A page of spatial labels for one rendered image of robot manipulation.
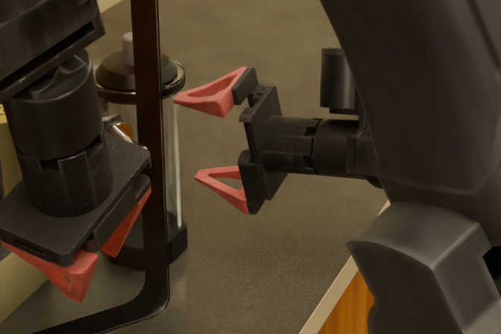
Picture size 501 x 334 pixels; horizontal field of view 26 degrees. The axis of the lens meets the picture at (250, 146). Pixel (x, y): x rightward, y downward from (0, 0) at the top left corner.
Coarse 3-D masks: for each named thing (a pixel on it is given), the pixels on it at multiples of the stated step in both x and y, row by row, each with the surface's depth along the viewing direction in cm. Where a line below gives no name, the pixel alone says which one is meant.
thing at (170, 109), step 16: (176, 64) 121; (176, 80) 117; (176, 112) 120; (176, 128) 121; (176, 144) 121; (176, 160) 122; (176, 176) 123; (176, 192) 124; (176, 208) 125; (176, 224) 125
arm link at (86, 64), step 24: (48, 72) 63; (72, 72) 64; (24, 96) 63; (48, 96) 63; (72, 96) 63; (96, 96) 66; (24, 120) 64; (48, 120) 64; (72, 120) 64; (96, 120) 66; (24, 144) 66; (48, 144) 65; (72, 144) 65
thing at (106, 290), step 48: (144, 0) 93; (96, 48) 93; (144, 48) 95; (144, 96) 97; (0, 144) 92; (144, 144) 99; (0, 192) 94; (0, 240) 96; (144, 240) 104; (0, 288) 98; (48, 288) 101; (96, 288) 103; (144, 288) 106
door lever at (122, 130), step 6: (114, 126) 97; (120, 126) 97; (126, 126) 97; (108, 132) 97; (114, 132) 97; (120, 132) 97; (126, 132) 98; (132, 132) 98; (120, 138) 96; (126, 138) 96; (138, 144) 94
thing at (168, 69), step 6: (162, 54) 120; (162, 60) 118; (168, 60) 118; (162, 66) 117; (168, 66) 118; (174, 66) 119; (162, 72) 116; (168, 72) 117; (174, 72) 118; (162, 78) 116; (168, 78) 117
